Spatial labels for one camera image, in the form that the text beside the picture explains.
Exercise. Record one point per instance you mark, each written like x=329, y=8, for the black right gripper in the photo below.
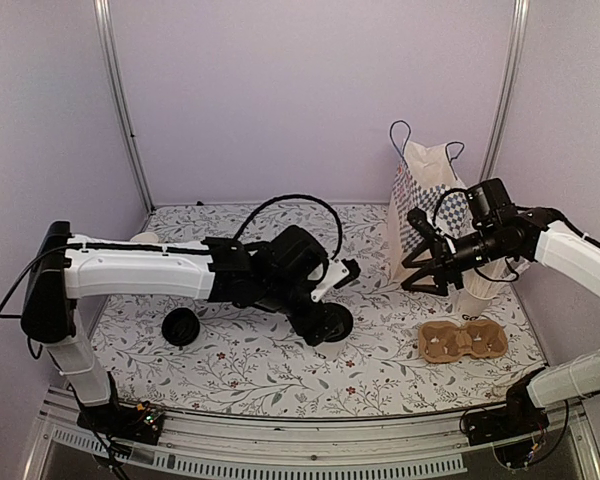
x=443, y=275

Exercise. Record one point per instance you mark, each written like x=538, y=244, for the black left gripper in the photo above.
x=305, y=328

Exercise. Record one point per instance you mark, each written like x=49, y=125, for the black plastic cup lid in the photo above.
x=339, y=322

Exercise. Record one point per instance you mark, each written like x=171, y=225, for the stack of black cup lids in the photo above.
x=180, y=327

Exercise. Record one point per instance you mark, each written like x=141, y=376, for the stack of white paper cups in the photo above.
x=145, y=238

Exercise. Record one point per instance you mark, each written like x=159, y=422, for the white paper coffee cup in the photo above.
x=331, y=350

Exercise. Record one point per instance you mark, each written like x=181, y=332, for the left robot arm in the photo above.
x=288, y=275

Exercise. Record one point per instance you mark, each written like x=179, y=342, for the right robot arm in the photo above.
x=502, y=229

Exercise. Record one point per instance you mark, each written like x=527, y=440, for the checkered paper takeout bag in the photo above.
x=425, y=178

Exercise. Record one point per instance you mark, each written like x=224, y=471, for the white cup holding straws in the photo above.
x=471, y=304

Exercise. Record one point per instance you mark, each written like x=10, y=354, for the bundle of white wrapped straws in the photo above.
x=488, y=281

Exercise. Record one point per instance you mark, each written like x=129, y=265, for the brown cardboard cup carrier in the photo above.
x=442, y=342

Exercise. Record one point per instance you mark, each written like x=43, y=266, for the floral patterned table mat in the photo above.
x=252, y=363

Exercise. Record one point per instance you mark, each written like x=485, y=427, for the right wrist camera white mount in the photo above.
x=434, y=239

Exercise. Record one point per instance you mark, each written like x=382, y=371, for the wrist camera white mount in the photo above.
x=337, y=274
x=434, y=239

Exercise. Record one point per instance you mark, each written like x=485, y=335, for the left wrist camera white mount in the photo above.
x=337, y=274

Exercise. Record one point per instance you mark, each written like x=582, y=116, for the aluminium table edge rail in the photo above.
x=305, y=440

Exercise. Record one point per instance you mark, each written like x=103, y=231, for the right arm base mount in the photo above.
x=505, y=422

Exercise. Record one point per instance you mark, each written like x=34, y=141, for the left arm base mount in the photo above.
x=142, y=423

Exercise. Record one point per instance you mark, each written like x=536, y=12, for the right aluminium frame post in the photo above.
x=511, y=68

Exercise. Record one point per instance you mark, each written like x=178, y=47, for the aluminium frame post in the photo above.
x=106, y=35
x=511, y=68

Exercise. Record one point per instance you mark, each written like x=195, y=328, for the left aluminium frame post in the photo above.
x=106, y=35

